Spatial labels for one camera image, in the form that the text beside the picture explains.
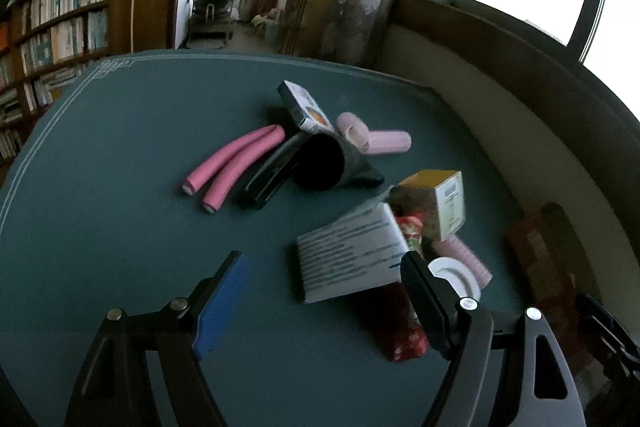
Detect short pink hair roller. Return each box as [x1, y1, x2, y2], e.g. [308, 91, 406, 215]
[335, 112, 372, 154]

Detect beige sofa backrest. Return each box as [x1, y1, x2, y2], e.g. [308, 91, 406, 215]
[375, 0, 640, 308]

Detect black chair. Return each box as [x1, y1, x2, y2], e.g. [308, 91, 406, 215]
[187, 0, 237, 48]

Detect long pink hair roller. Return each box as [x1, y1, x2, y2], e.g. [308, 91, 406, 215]
[366, 130, 412, 156]

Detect red patterned pouch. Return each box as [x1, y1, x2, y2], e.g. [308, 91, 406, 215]
[370, 214, 432, 363]

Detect wooden bookshelf with books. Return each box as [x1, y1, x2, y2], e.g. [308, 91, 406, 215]
[0, 0, 140, 170]

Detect yellow and white box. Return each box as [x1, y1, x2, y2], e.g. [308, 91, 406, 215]
[389, 169, 467, 243]

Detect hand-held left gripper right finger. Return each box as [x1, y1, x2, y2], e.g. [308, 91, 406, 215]
[400, 251, 587, 427]

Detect wide pink hair roller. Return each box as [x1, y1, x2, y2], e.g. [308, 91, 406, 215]
[432, 236, 494, 289]

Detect black flat case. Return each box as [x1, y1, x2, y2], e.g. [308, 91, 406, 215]
[244, 132, 304, 210]

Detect red patterned cushion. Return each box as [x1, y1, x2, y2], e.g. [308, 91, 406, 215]
[504, 202, 593, 360]

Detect white round lid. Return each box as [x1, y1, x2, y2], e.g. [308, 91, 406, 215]
[426, 256, 482, 306]

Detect pink foam curler rod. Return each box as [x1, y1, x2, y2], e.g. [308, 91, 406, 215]
[201, 142, 281, 212]
[181, 124, 286, 196]

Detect white printed box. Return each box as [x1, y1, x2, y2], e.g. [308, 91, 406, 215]
[295, 201, 412, 304]

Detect blue and white box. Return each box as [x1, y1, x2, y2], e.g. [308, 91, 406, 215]
[277, 80, 337, 136]

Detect black cloth pouch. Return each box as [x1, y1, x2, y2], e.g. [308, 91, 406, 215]
[294, 133, 386, 192]

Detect green desktop mat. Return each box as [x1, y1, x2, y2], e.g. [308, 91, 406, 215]
[0, 48, 531, 427]

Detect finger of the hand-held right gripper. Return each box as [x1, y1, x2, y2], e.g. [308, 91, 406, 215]
[575, 293, 635, 363]

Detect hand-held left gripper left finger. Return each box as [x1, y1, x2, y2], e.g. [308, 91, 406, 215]
[64, 251, 249, 427]

